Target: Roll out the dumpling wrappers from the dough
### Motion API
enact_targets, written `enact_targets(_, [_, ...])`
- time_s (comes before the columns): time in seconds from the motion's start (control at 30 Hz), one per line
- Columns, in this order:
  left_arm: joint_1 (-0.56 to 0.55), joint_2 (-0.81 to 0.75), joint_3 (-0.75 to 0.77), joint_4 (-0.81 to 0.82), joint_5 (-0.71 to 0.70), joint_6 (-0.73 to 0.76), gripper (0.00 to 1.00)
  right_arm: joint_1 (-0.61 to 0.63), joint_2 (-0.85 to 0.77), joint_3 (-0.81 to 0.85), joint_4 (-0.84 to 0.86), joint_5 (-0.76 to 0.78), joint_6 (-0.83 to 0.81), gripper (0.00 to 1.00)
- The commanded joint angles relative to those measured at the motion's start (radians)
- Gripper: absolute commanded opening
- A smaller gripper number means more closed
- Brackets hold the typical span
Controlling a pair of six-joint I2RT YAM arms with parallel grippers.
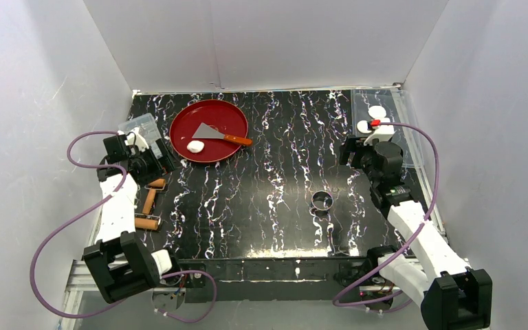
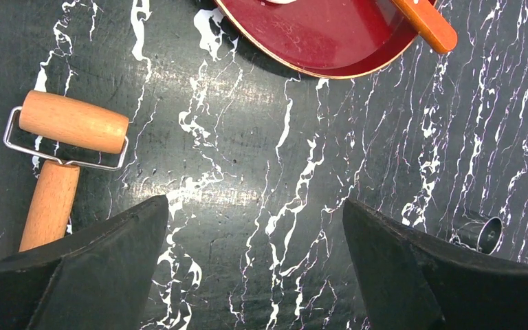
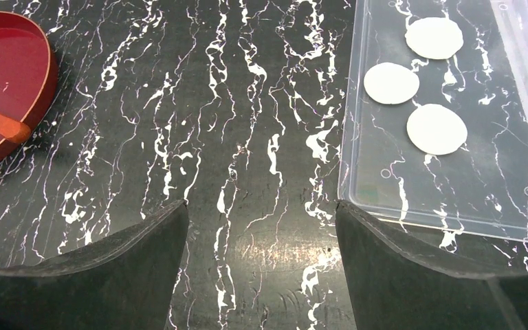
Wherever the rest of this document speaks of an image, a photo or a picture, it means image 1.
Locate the round dumpling wrapper left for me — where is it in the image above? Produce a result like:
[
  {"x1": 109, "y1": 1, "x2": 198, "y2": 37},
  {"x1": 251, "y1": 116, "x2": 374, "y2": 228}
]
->
[{"x1": 356, "y1": 120, "x2": 373, "y2": 134}]

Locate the clear plastic compartment box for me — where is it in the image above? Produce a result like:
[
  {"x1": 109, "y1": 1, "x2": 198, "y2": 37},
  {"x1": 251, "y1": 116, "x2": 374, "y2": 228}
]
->
[{"x1": 118, "y1": 113, "x2": 163, "y2": 159}]

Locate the aluminium frame rail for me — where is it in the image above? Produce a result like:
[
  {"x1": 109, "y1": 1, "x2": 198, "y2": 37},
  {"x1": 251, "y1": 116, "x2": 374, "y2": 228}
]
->
[{"x1": 57, "y1": 261, "x2": 186, "y2": 329}]

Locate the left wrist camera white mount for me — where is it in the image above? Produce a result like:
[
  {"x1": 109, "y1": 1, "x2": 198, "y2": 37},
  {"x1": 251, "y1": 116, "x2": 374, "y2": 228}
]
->
[{"x1": 125, "y1": 130, "x2": 150, "y2": 154}]

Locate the wooden double-ended pastry roller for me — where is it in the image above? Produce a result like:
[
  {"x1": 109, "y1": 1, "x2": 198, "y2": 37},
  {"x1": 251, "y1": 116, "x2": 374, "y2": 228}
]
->
[{"x1": 134, "y1": 178, "x2": 166, "y2": 231}]

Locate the white dough lump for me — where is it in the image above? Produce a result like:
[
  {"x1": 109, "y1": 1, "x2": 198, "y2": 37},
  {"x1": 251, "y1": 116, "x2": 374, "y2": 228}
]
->
[{"x1": 186, "y1": 140, "x2": 205, "y2": 154}]

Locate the round dumpling wrapper far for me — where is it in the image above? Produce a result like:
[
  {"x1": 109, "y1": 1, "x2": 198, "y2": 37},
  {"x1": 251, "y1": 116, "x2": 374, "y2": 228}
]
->
[{"x1": 368, "y1": 105, "x2": 387, "y2": 119}]

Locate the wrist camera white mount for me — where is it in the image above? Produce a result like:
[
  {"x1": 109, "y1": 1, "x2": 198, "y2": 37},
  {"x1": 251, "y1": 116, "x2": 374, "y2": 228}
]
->
[
  {"x1": 125, "y1": 130, "x2": 150, "y2": 154},
  {"x1": 364, "y1": 118, "x2": 395, "y2": 146}
]

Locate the red round lacquer plate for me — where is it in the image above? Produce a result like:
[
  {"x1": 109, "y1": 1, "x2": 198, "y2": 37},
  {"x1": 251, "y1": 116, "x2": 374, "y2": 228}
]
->
[{"x1": 169, "y1": 100, "x2": 252, "y2": 163}]

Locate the round metal cutter ring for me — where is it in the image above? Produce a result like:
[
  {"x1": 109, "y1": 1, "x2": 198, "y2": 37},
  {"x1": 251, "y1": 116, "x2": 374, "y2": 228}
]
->
[{"x1": 311, "y1": 190, "x2": 335, "y2": 217}]

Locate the round dumpling wrapper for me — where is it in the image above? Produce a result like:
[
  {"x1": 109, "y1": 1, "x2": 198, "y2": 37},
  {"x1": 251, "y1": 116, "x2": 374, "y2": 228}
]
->
[
  {"x1": 368, "y1": 105, "x2": 387, "y2": 119},
  {"x1": 356, "y1": 120, "x2": 373, "y2": 134}
]

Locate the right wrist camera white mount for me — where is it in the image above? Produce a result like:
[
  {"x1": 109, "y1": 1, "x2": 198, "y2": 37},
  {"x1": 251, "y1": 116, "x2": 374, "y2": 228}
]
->
[{"x1": 364, "y1": 118, "x2": 395, "y2": 146}]

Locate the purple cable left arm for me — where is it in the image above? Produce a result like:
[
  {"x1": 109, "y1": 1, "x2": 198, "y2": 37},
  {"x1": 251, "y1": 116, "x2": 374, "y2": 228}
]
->
[{"x1": 29, "y1": 131, "x2": 217, "y2": 325}]

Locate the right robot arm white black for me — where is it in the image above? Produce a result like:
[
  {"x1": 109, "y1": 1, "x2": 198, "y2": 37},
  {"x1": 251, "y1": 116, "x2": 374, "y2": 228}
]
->
[{"x1": 333, "y1": 137, "x2": 493, "y2": 329}]

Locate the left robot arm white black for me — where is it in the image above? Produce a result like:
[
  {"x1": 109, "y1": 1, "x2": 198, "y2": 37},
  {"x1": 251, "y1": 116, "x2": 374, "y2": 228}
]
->
[{"x1": 83, "y1": 128, "x2": 179, "y2": 304}]

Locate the clear acrylic tray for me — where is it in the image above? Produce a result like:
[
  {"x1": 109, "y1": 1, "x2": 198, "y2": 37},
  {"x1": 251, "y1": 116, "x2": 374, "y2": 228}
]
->
[{"x1": 351, "y1": 89, "x2": 424, "y2": 168}]

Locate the metal scraper wooden handle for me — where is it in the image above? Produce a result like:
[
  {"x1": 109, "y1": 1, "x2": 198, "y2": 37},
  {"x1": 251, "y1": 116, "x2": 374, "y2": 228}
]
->
[{"x1": 192, "y1": 123, "x2": 252, "y2": 146}]

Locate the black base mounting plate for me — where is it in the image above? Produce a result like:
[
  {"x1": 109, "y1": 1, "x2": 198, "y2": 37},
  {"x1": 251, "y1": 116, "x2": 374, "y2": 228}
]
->
[{"x1": 179, "y1": 256, "x2": 366, "y2": 302}]

